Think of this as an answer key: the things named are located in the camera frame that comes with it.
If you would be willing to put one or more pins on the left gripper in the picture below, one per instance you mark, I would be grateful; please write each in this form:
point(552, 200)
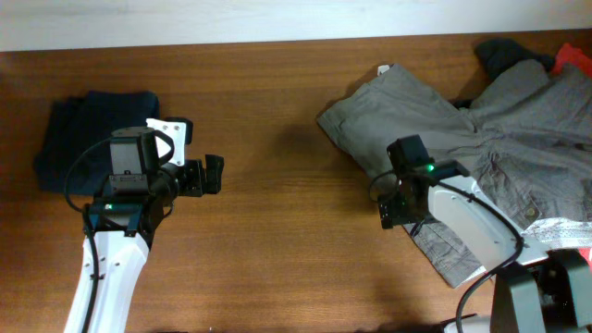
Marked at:
point(195, 184)

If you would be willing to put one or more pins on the red garment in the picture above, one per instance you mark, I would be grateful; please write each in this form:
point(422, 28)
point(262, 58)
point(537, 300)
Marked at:
point(573, 55)

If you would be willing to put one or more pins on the black garment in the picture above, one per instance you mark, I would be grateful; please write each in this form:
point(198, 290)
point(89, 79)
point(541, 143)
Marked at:
point(495, 55)

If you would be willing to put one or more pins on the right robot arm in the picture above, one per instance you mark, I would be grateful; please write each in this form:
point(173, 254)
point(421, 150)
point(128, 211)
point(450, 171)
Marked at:
point(527, 287)

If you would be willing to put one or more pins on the folded navy blue garment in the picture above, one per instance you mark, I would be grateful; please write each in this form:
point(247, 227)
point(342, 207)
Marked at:
point(76, 124)

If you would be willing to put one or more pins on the grey shorts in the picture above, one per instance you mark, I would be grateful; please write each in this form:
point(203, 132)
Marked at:
point(526, 140)

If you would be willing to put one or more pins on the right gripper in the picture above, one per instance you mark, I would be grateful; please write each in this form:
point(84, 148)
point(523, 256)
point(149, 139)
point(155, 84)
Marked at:
point(390, 208)

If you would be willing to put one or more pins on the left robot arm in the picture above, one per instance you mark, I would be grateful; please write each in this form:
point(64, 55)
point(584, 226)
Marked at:
point(149, 172)

